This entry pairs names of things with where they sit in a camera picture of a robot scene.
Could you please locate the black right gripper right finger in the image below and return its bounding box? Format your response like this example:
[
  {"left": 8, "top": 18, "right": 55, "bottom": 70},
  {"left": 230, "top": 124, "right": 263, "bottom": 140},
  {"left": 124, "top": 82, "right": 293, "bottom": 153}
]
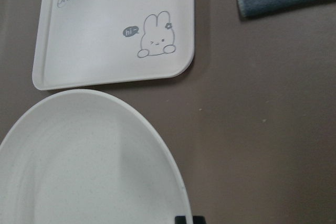
[{"left": 193, "top": 216, "right": 206, "bottom": 224}]

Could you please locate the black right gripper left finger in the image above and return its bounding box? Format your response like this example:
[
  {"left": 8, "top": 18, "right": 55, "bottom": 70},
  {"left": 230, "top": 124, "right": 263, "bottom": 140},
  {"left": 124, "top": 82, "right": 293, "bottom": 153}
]
[{"left": 174, "top": 216, "right": 188, "bottom": 224}]

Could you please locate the white rabbit tray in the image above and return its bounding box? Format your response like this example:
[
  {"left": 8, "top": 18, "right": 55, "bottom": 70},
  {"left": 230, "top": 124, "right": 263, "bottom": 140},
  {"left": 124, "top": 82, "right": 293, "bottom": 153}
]
[{"left": 32, "top": 0, "right": 195, "bottom": 90}]

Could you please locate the white round plate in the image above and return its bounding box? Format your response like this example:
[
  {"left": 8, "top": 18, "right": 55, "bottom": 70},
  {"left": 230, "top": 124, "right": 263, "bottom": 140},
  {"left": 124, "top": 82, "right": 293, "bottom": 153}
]
[{"left": 1, "top": 89, "right": 193, "bottom": 223}]

